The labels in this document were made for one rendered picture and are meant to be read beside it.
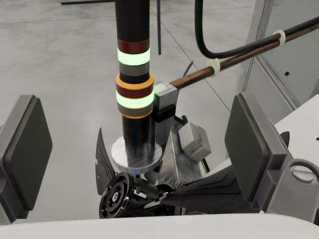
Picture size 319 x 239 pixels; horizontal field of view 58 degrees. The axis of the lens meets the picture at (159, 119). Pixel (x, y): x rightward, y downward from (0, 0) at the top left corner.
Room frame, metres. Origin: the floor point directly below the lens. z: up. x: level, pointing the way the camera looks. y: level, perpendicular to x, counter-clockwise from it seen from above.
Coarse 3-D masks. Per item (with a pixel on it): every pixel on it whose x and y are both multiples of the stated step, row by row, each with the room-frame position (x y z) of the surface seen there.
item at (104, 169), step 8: (96, 144) 0.67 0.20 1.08; (96, 152) 0.65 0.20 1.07; (104, 152) 0.57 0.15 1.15; (104, 160) 0.56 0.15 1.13; (96, 168) 0.62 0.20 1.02; (104, 168) 0.55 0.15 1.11; (112, 168) 0.50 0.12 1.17; (96, 176) 0.61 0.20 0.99; (104, 176) 0.55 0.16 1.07; (112, 176) 0.49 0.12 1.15; (96, 184) 0.60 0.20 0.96; (104, 184) 0.56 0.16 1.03
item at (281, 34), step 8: (200, 0) 0.34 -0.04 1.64; (200, 8) 0.34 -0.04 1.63; (200, 16) 0.34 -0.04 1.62; (200, 24) 0.34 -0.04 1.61; (304, 24) 0.52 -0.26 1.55; (200, 32) 0.34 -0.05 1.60; (280, 32) 0.47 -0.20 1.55; (288, 32) 0.49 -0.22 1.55; (200, 40) 0.34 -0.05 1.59; (264, 40) 0.44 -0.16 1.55; (272, 40) 0.46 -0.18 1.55; (280, 40) 0.47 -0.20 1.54; (200, 48) 0.35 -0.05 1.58; (240, 48) 0.41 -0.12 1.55; (248, 48) 0.41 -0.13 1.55; (208, 56) 0.36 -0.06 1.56; (216, 56) 0.37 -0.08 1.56; (224, 56) 0.38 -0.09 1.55; (208, 64) 0.37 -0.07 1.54; (216, 64) 0.36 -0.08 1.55; (216, 72) 0.36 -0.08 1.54
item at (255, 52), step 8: (312, 24) 0.55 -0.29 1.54; (296, 32) 0.51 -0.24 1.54; (304, 32) 0.52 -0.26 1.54; (288, 40) 0.49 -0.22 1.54; (256, 48) 0.43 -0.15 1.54; (264, 48) 0.44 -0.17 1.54; (272, 48) 0.46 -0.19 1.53; (232, 56) 0.40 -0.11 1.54; (240, 56) 0.40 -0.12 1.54; (248, 56) 0.41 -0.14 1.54; (224, 64) 0.38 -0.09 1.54; (232, 64) 0.39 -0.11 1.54; (200, 72) 0.35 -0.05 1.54; (208, 72) 0.36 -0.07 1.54; (176, 80) 0.33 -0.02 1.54; (184, 80) 0.33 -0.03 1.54; (192, 80) 0.34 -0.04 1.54; (200, 80) 0.35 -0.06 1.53
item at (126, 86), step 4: (116, 76) 0.28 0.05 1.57; (152, 76) 0.29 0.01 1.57; (116, 80) 0.28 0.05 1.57; (120, 80) 0.27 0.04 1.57; (148, 80) 0.28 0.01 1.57; (152, 80) 0.28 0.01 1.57; (120, 84) 0.27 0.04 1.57; (124, 84) 0.27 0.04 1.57; (128, 84) 0.27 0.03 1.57; (132, 84) 0.27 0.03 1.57; (136, 84) 0.27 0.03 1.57; (140, 84) 0.27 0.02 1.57; (144, 84) 0.27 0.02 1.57; (148, 84) 0.27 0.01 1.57; (128, 88) 0.26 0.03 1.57; (132, 88) 0.26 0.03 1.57; (136, 88) 0.26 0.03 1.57; (140, 88) 0.26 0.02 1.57; (120, 104) 0.27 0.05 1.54; (132, 108) 0.26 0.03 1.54; (136, 108) 0.26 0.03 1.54; (140, 108) 0.26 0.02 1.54; (120, 112) 0.27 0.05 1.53; (128, 116) 0.26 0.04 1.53; (144, 116) 0.27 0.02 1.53
